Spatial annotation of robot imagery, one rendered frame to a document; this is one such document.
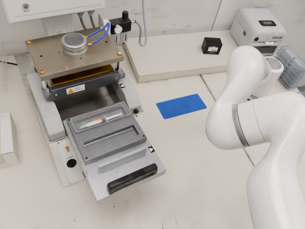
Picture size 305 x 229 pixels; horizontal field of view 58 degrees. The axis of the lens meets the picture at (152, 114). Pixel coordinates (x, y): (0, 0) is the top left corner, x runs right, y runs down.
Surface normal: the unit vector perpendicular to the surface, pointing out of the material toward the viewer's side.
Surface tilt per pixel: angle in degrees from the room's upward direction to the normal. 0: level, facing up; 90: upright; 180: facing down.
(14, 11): 90
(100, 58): 0
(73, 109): 0
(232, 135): 64
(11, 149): 2
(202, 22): 90
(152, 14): 90
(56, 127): 40
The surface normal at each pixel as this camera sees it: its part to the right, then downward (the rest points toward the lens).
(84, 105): 0.13, -0.63
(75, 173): 0.49, 0.38
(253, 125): -0.46, 0.12
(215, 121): -0.61, -0.26
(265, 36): 0.22, 0.73
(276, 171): -0.27, -0.37
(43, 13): 0.48, 0.72
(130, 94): 0.41, -0.01
